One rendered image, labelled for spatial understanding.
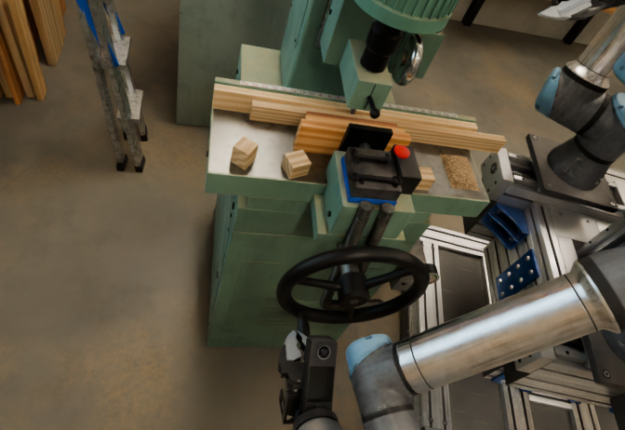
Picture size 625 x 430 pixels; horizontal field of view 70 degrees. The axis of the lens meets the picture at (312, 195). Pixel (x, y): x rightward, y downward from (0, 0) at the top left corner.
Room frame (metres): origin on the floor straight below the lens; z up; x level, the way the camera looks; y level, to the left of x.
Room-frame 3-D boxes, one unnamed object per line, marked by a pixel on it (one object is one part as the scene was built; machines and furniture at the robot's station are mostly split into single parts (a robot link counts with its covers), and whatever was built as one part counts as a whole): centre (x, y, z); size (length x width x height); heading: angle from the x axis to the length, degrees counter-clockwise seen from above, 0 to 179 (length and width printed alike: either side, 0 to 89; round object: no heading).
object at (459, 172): (0.79, -0.28, 0.91); 0.10 x 0.07 x 0.02; 22
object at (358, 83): (0.79, 0.00, 1.03); 0.14 x 0.07 x 0.09; 22
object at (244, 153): (0.57, 0.15, 0.92); 0.04 x 0.03 x 0.04; 169
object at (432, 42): (1.00, -0.08, 1.02); 0.09 x 0.07 x 0.12; 112
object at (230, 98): (0.80, -0.01, 0.92); 0.60 x 0.02 x 0.05; 112
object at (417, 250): (0.74, -0.31, 0.58); 0.12 x 0.08 x 0.08; 22
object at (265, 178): (0.68, -0.06, 0.87); 0.61 x 0.30 x 0.06; 112
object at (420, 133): (0.81, -0.09, 0.92); 0.60 x 0.02 x 0.04; 112
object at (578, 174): (1.10, -0.65, 0.87); 0.15 x 0.15 x 0.10
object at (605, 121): (1.10, -0.64, 0.98); 0.13 x 0.12 x 0.14; 76
